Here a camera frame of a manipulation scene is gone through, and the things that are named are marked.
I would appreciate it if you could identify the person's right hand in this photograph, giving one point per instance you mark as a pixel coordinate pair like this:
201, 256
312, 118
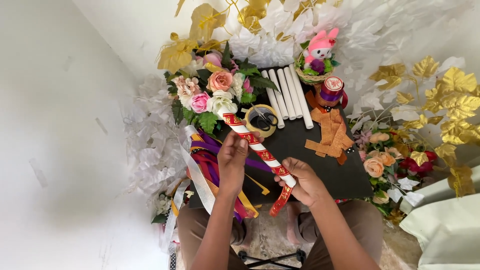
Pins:
307, 183

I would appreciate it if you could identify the person's left hand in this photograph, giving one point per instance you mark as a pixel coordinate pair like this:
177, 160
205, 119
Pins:
230, 165

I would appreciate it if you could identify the red gold patterned ribbon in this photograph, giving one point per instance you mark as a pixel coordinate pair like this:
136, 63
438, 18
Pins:
281, 202

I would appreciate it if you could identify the white tube with ribbon wrap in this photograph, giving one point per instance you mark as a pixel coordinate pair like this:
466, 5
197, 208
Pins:
272, 162

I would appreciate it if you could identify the bundle of coloured ribbons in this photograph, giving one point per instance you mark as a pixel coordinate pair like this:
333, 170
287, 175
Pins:
208, 157

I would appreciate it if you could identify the black table board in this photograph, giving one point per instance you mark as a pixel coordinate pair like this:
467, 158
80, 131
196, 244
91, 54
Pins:
337, 176

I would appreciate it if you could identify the white lace ribbon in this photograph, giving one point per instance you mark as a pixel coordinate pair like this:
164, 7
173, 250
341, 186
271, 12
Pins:
195, 168

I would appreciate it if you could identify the tan tape roll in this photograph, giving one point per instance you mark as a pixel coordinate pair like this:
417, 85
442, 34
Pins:
248, 120

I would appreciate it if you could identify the pile of orange ribbon strips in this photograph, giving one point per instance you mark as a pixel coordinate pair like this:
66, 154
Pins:
330, 135

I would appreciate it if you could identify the person's right leg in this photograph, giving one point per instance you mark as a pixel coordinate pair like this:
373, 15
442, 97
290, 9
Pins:
360, 225

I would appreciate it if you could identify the person's leg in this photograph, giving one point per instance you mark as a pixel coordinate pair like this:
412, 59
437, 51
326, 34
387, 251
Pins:
360, 225
191, 228

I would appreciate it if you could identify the person's left leg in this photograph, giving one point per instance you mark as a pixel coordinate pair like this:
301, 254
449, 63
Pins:
191, 228

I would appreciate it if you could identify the heap of peach red flowers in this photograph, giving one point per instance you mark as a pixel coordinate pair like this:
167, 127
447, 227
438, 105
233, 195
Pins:
382, 165

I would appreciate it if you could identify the plain white tube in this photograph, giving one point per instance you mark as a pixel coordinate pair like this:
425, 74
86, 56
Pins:
273, 99
287, 93
302, 97
293, 92
279, 95

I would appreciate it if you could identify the small white flower sprig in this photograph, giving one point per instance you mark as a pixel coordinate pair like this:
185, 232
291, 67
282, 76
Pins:
162, 206

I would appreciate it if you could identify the white artificial leaf garland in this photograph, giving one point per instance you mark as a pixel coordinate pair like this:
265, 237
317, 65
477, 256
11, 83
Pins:
153, 142

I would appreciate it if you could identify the artificial flower bouquet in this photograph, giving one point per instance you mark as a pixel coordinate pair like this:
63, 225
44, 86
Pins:
219, 80

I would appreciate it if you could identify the red purple ribbon spool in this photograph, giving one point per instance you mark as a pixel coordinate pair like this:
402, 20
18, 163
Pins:
332, 90

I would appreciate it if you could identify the small woven basket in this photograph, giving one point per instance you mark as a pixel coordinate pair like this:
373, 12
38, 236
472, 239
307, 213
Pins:
311, 78

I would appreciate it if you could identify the pink bunny plush toy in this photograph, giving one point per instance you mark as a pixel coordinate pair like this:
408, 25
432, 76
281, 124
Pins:
319, 47

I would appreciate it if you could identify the pale green cloth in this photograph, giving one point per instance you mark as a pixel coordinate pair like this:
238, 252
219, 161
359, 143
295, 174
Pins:
446, 228

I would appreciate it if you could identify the gold artificial leaf branch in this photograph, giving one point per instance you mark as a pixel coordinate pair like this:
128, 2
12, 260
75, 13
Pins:
204, 20

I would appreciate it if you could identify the white artificial leaf backdrop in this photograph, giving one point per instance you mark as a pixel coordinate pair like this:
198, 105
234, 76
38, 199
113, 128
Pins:
375, 30

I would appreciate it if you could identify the large gold leaf spray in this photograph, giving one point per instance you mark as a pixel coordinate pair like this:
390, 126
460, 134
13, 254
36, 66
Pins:
457, 101

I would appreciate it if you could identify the black metal stool frame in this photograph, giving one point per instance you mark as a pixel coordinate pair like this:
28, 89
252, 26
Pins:
273, 258

